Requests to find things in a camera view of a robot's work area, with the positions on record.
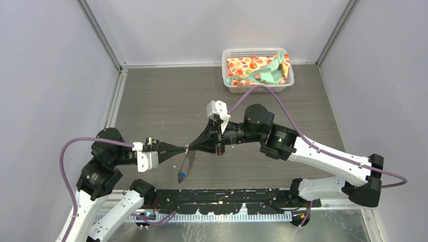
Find aluminium frame rail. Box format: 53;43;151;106
71;187;377;224

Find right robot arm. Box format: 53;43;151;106
188;101;384;208

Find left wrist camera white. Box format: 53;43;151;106
132;142;159;172

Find floral patterned cloth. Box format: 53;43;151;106
226;52;291;86

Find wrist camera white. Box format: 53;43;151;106
206;100;231;134
132;142;159;172

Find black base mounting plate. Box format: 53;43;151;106
142;188;310;215

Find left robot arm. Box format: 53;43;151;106
58;128;187;241

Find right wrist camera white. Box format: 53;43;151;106
206;100;231;134

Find large metal keyring disc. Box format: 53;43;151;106
177;150;197;184

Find white plastic basket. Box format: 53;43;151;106
222;48;294;93

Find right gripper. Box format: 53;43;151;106
189;116;263;155

